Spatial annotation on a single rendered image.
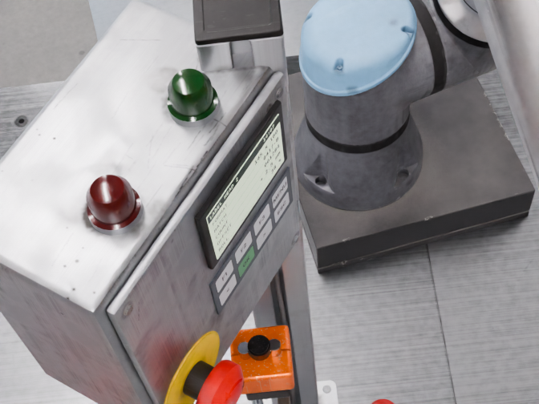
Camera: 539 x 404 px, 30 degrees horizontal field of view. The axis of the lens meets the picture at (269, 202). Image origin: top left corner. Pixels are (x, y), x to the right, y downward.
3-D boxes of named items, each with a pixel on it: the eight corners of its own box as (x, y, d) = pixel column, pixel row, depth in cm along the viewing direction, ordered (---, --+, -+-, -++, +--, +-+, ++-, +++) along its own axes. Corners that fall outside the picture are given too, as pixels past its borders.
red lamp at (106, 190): (79, 221, 48) (66, 196, 46) (109, 180, 49) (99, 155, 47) (123, 244, 47) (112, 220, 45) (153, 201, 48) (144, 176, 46)
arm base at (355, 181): (298, 216, 115) (293, 164, 107) (289, 115, 124) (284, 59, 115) (431, 204, 114) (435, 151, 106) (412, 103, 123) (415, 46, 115)
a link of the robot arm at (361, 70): (285, 86, 113) (277, -3, 102) (392, 45, 115) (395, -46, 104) (331, 163, 107) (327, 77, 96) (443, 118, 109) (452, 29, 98)
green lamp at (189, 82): (159, 115, 51) (151, 87, 49) (186, 78, 52) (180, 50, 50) (201, 135, 50) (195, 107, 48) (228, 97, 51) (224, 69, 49)
